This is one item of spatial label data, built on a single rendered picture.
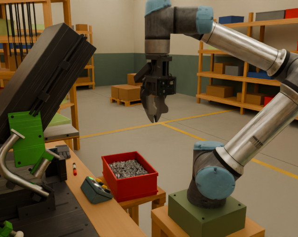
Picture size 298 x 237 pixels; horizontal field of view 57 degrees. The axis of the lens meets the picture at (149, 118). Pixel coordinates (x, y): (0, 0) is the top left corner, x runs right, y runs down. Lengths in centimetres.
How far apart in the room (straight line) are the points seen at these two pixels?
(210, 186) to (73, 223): 51
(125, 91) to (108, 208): 610
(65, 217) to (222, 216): 58
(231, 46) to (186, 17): 21
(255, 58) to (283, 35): 578
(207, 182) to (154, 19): 50
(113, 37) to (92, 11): 119
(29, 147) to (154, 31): 67
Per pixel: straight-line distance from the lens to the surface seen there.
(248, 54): 96
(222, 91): 709
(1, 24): 436
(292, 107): 87
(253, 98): 652
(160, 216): 118
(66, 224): 109
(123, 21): 1133
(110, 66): 1105
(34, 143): 117
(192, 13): 81
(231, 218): 109
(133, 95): 720
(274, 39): 684
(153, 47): 80
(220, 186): 88
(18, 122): 116
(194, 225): 104
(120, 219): 108
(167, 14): 81
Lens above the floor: 152
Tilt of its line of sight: 15 degrees down
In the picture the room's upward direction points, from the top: straight up
